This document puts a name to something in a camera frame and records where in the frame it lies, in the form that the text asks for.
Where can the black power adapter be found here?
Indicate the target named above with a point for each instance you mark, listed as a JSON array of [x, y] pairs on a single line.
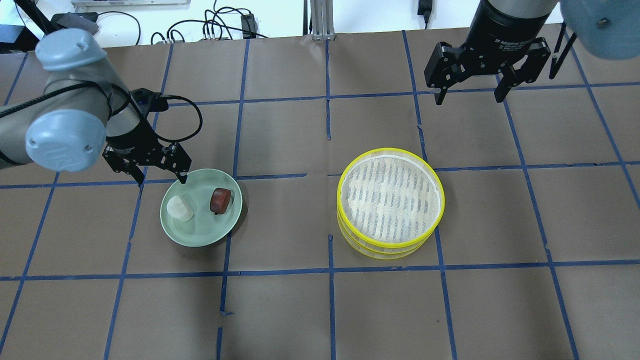
[[249, 26]]

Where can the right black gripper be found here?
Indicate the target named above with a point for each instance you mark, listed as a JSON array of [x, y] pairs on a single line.
[[500, 27]]

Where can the white bun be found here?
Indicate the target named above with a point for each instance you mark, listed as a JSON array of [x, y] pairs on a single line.
[[178, 209]]

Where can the black camera stand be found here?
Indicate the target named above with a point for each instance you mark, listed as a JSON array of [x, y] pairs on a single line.
[[17, 37]]

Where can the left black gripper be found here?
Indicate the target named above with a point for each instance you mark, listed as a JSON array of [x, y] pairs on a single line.
[[134, 140]]

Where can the green plate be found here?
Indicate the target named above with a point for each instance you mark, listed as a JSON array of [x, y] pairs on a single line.
[[205, 227]]

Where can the aluminium frame post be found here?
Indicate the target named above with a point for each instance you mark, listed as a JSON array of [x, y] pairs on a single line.
[[322, 20]]

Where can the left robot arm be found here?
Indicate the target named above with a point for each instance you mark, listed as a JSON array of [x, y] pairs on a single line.
[[87, 112]]

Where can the yellow steamer layer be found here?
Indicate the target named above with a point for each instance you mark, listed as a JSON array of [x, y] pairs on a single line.
[[375, 251], [390, 197]]

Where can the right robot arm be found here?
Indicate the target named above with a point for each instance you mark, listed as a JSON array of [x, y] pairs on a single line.
[[607, 29]]

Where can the brown bun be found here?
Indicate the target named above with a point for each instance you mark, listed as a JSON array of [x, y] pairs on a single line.
[[220, 200]]

